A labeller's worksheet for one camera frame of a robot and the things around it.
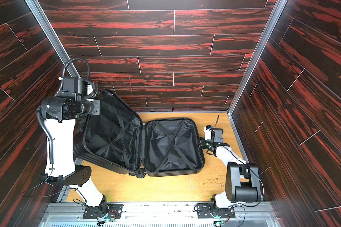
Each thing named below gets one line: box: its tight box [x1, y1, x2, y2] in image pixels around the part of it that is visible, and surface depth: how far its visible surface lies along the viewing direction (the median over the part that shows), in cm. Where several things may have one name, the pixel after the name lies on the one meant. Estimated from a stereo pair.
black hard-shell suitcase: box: [73, 89, 206, 179], surface depth 90 cm
